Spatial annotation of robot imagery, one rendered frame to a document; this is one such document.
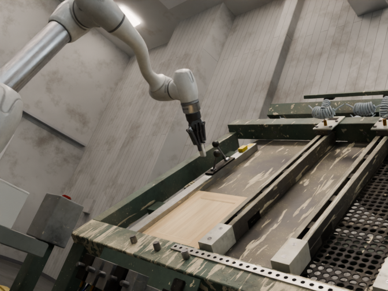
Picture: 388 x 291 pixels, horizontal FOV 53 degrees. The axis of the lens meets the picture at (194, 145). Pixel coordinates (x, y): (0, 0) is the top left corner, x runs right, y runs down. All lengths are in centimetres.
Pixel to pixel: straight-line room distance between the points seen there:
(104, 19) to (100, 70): 1015
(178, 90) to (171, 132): 549
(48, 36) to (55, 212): 67
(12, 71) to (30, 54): 9
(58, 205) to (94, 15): 74
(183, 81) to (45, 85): 928
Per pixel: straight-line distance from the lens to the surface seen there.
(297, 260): 123
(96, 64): 1173
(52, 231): 163
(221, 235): 138
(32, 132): 1074
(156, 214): 172
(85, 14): 162
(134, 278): 130
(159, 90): 193
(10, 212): 119
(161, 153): 719
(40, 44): 162
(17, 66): 157
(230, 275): 123
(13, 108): 130
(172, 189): 209
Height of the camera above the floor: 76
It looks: 20 degrees up
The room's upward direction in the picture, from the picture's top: 21 degrees clockwise
